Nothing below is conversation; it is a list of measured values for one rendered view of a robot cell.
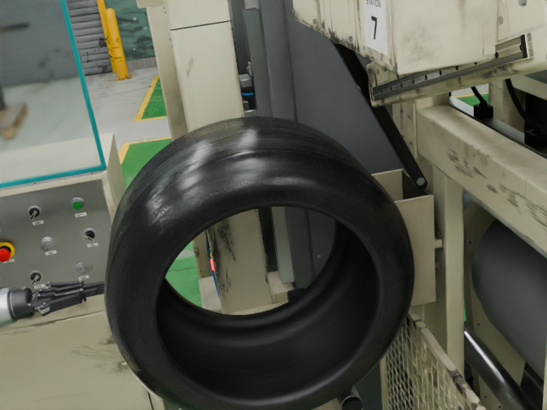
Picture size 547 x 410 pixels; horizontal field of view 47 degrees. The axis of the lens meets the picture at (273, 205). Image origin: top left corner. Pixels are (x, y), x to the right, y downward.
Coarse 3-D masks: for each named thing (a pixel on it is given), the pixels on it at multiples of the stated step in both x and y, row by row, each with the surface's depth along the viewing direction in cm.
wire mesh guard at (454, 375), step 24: (408, 312) 143; (408, 336) 150; (432, 336) 134; (384, 360) 175; (408, 360) 153; (432, 360) 135; (384, 384) 180; (408, 384) 156; (432, 384) 137; (456, 384) 121; (384, 408) 184; (408, 408) 161; (432, 408) 140; (456, 408) 127; (480, 408) 113
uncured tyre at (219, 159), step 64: (256, 128) 118; (128, 192) 123; (192, 192) 106; (256, 192) 106; (320, 192) 109; (384, 192) 117; (128, 256) 109; (384, 256) 116; (128, 320) 112; (192, 320) 146; (256, 320) 150; (320, 320) 150; (384, 320) 121; (192, 384) 118; (256, 384) 140; (320, 384) 125
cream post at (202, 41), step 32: (192, 0) 130; (224, 0) 132; (192, 32) 133; (224, 32) 134; (192, 64) 135; (224, 64) 136; (192, 96) 138; (224, 96) 139; (192, 128) 140; (224, 224) 151; (256, 224) 152; (224, 256) 154; (256, 256) 156; (224, 288) 157; (256, 288) 159
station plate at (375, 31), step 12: (372, 0) 82; (384, 0) 78; (372, 12) 83; (384, 12) 79; (372, 24) 84; (384, 24) 79; (372, 36) 85; (384, 36) 80; (372, 48) 86; (384, 48) 81
